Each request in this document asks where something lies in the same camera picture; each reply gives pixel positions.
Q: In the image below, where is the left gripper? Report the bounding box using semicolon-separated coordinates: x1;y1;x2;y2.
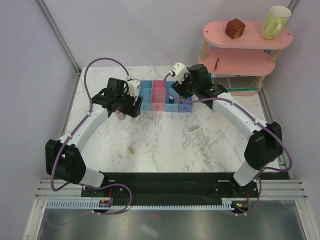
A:
116;88;143;118

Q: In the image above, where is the blue cap stamp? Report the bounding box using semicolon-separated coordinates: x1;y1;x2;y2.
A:
168;96;175;104

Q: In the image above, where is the cyan drawer bin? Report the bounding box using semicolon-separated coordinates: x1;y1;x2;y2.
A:
164;81;179;112

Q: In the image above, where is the pink drawer bin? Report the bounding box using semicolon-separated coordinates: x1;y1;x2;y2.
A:
151;80;166;112

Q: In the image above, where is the light blue drawer bin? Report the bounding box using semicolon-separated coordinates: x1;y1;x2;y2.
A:
139;80;153;112

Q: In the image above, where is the purple drawer bin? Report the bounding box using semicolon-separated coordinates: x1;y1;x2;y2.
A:
178;96;193;113

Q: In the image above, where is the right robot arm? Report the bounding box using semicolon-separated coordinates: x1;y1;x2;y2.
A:
169;62;283;197

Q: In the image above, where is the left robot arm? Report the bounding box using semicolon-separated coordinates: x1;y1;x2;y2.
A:
45;77;143;197

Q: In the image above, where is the pink cap bottle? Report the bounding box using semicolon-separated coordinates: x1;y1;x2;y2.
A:
115;110;125;121

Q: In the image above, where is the dark setup guide booklet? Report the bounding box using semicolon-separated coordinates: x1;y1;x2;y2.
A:
212;76;259;91

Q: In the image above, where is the green folder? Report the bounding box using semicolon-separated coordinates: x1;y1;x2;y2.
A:
227;76;259;92

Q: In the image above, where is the yellow eraser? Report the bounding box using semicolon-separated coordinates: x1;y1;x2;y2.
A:
129;147;135;154

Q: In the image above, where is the pink three tier shelf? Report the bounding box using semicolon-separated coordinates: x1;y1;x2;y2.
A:
198;20;293;96

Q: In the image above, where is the brown cube box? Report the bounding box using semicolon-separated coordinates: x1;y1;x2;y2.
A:
225;18;246;40

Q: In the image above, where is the yellow green mug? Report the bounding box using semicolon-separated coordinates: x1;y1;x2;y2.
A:
261;5;292;40

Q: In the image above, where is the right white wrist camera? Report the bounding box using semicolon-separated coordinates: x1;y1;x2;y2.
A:
169;62;189;84

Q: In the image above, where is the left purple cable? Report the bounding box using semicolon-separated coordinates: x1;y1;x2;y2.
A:
45;57;133;228

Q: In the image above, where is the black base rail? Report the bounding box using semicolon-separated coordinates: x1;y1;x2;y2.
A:
81;172;259;206

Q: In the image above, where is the white cable duct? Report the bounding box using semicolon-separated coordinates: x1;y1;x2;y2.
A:
46;199;235;211

